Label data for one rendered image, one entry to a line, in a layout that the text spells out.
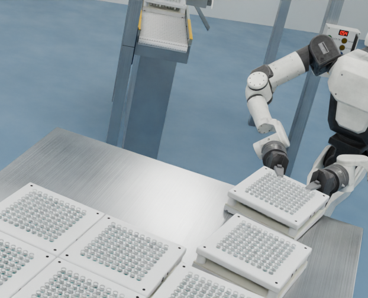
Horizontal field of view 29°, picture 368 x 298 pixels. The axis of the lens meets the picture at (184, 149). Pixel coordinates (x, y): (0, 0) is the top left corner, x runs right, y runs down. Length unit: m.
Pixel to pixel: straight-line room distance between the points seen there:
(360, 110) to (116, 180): 0.96
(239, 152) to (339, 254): 2.48
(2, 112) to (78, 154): 2.22
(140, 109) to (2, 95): 1.18
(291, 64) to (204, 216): 0.81
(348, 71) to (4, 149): 2.19
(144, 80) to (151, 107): 0.17
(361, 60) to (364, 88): 0.11
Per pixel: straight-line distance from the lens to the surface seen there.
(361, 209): 4.40
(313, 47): 2.75
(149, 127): 4.02
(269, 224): 2.19
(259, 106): 2.66
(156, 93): 3.94
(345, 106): 2.71
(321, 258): 2.17
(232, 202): 2.23
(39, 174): 2.25
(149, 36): 3.73
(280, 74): 2.73
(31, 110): 4.65
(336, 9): 3.67
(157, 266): 1.81
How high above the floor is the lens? 1.99
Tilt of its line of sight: 26 degrees down
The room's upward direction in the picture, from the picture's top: 13 degrees clockwise
